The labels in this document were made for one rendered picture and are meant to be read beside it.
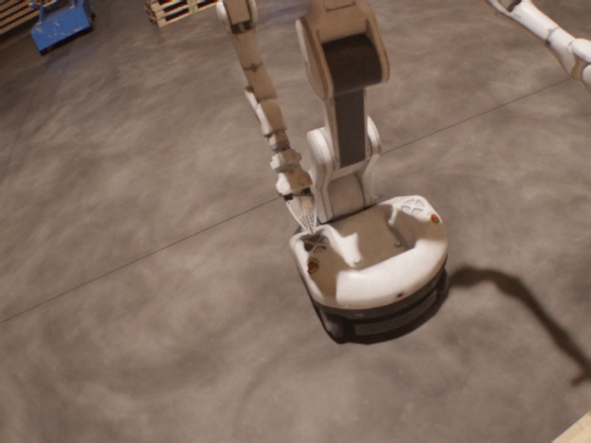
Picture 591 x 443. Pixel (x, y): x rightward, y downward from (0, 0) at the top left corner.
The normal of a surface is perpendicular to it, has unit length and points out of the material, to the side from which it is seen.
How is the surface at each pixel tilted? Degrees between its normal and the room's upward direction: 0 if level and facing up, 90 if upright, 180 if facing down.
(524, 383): 0
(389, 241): 0
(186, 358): 0
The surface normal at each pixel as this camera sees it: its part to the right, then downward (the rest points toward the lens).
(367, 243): -0.18, -0.72
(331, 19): 0.33, 0.80
